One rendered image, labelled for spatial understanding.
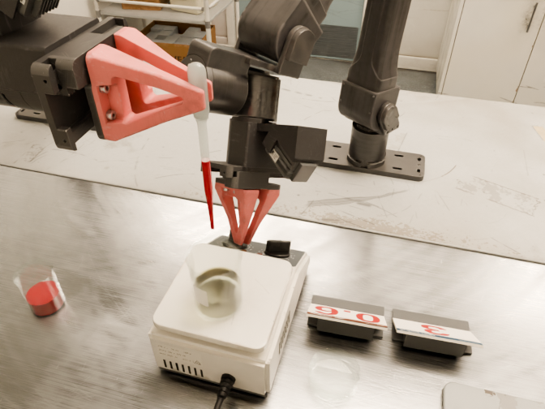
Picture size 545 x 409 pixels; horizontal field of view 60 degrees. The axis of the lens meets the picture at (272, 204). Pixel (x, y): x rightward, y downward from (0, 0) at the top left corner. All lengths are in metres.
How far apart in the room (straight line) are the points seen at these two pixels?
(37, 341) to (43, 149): 0.43
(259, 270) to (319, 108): 0.55
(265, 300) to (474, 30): 2.47
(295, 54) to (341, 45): 2.97
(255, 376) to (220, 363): 0.04
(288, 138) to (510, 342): 0.35
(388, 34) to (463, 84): 2.25
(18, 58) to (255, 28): 0.27
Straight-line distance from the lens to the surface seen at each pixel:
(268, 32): 0.54
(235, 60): 0.52
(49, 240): 0.75
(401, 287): 0.65
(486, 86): 2.97
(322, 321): 0.57
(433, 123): 1.00
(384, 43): 0.72
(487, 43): 2.87
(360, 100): 0.74
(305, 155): 0.49
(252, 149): 0.54
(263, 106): 0.55
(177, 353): 0.51
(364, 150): 0.80
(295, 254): 0.61
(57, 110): 0.36
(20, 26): 0.41
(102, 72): 0.35
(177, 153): 0.87
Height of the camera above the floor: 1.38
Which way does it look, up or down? 40 degrees down
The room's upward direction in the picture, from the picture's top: straight up
